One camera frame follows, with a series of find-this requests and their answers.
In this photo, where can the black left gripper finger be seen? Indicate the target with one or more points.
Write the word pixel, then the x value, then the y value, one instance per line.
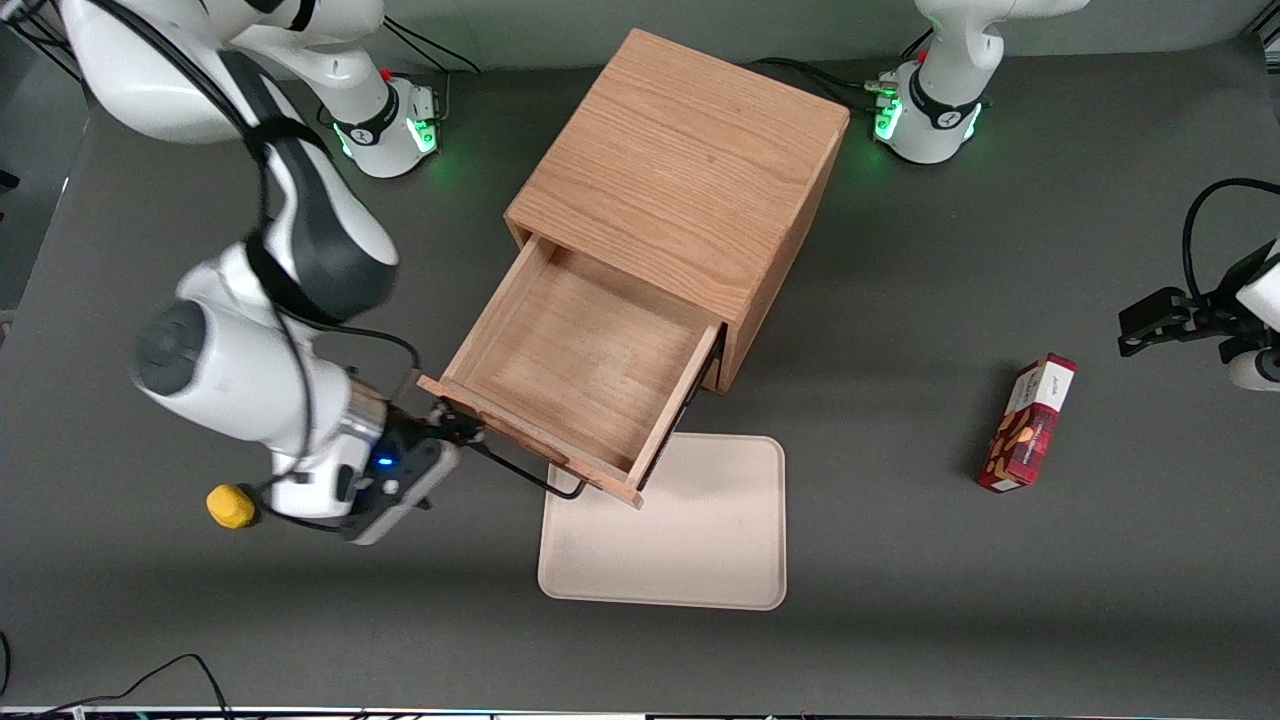
pixel 1150 338
pixel 1155 308

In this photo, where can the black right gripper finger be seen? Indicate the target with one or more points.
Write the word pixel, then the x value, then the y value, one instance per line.
pixel 452 412
pixel 465 435

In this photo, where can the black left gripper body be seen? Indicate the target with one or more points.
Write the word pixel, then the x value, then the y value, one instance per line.
pixel 1218 305

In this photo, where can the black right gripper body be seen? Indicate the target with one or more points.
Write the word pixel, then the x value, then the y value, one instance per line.
pixel 408 428

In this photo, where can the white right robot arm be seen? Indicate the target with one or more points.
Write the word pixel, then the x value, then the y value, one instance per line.
pixel 240 360

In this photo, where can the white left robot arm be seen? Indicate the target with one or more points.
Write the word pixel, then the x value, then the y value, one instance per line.
pixel 945 90

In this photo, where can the oak wooden drawer cabinet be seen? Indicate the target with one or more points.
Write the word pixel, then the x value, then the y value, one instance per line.
pixel 680 170

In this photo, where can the red cookie box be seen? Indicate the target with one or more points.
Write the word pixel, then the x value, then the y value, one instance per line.
pixel 1028 425

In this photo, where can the yellow lemon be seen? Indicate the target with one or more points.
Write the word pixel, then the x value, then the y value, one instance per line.
pixel 228 506

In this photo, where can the beige plastic tray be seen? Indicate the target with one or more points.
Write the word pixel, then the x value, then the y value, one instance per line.
pixel 700 540

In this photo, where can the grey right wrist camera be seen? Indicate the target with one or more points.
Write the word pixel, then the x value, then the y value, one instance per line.
pixel 400 512

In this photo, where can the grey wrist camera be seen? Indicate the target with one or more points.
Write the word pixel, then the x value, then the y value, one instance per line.
pixel 400 512
pixel 1258 370

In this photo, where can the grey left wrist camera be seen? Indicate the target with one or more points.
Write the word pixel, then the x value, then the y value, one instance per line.
pixel 1258 370

